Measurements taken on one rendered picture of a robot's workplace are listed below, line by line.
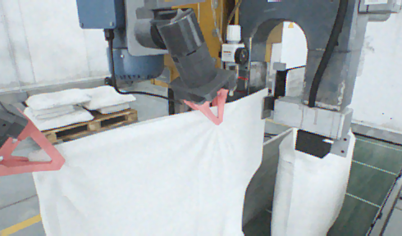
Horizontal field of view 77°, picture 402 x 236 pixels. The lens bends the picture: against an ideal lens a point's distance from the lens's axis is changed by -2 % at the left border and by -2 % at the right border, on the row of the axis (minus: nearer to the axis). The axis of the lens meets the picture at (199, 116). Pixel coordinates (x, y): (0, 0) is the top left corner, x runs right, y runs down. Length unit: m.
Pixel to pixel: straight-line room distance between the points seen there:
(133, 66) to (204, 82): 0.31
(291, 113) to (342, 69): 0.13
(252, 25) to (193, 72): 0.26
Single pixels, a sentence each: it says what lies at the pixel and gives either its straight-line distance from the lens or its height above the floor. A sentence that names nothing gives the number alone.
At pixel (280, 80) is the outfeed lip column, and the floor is 1.09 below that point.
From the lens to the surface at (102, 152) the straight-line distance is 0.37.
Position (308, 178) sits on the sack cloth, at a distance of 0.92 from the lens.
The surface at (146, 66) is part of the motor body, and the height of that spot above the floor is 1.12.
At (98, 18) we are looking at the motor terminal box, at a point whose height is 1.24.
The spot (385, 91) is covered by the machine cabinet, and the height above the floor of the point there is 0.59.
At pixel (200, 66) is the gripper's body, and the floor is 1.16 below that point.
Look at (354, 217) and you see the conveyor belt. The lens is 1.46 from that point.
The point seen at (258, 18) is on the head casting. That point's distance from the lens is 0.60.
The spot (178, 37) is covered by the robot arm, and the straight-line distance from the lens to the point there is 0.36.
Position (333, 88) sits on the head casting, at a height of 1.11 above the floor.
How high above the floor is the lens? 1.21
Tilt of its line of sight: 19 degrees down
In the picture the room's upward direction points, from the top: straight up
